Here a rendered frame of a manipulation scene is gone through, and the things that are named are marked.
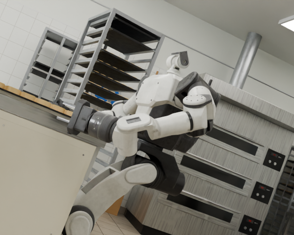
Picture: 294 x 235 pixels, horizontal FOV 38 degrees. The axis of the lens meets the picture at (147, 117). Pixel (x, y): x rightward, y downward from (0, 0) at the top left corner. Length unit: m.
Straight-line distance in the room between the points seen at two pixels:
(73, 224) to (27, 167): 0.32
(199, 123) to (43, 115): 0.56
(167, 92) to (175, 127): 0.41
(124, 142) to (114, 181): 0.46
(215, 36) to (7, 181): 5.18
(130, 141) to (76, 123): 0.20
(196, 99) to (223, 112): 3.85
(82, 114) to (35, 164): 0.29
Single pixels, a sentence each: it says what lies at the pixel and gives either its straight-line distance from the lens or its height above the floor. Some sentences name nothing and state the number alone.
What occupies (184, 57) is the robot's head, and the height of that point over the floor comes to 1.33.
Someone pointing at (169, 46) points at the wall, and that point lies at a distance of 6.15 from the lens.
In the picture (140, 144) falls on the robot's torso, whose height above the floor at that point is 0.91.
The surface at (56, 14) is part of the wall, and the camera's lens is 5.93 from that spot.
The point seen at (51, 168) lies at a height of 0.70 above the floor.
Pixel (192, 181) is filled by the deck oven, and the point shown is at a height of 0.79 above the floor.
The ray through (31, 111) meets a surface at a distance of 1.56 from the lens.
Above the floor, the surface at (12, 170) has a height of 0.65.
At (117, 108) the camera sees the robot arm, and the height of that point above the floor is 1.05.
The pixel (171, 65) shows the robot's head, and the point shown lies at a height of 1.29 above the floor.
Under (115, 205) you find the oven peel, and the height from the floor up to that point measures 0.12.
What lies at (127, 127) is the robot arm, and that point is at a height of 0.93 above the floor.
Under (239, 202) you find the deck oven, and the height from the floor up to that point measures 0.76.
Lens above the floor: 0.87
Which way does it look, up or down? 5 degrees up
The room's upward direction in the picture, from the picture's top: 22 degrees clockwise
